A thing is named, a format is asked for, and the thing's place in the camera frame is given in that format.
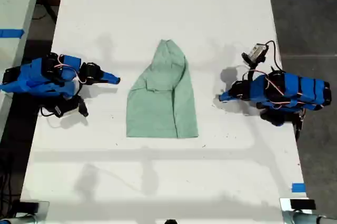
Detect pale green T-shirt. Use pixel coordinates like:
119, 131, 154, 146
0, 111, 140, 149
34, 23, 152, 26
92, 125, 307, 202
125, 39, 199, 139

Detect long blue tape strip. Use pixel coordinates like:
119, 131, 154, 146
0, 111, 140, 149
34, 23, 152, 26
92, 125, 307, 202
0, 28, 25, 39

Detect pale grey side table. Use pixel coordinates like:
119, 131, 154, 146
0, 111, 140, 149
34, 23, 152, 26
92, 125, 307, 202
0, 0, 44, 138

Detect short blue tape strip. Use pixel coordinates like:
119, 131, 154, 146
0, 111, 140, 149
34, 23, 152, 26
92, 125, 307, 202
291, 182, 306, 194

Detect black box on metal plate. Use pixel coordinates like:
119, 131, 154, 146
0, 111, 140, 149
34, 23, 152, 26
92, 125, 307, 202
279, 197, 317, 212
15, 200, 51, 218

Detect grey metal tube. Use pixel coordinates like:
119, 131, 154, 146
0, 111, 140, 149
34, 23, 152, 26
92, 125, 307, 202
0, 214, 37, 224
282, 210, 337, 224

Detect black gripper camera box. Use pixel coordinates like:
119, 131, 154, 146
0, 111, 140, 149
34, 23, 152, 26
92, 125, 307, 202
242, 43, 269, 66
54, 99, 89, 118

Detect black camera cable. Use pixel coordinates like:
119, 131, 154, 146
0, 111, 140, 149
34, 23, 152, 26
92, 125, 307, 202
39, 106, 57, 117
264, 40, 284, 73

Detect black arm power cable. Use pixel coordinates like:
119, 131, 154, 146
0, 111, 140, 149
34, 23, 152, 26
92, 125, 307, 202
294, 109, 306, 140

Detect black floor cables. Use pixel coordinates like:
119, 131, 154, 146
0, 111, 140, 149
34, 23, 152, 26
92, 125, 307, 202
0, 152, 22, 217

